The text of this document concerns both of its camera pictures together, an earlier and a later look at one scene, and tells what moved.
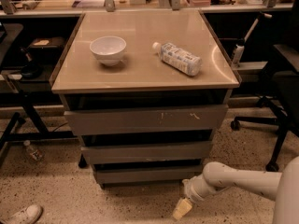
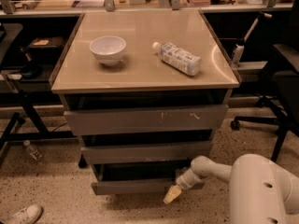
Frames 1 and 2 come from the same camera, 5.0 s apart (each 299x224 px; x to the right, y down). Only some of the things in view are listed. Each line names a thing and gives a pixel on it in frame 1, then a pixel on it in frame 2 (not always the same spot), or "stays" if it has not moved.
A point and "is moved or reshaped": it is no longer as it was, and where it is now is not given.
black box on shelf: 48,44 stays
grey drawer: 122,121 stays
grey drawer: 147,174 is moved or reshaped
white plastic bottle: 179,59 stays
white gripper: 192,191 → 183,181
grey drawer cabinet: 147,90 stays
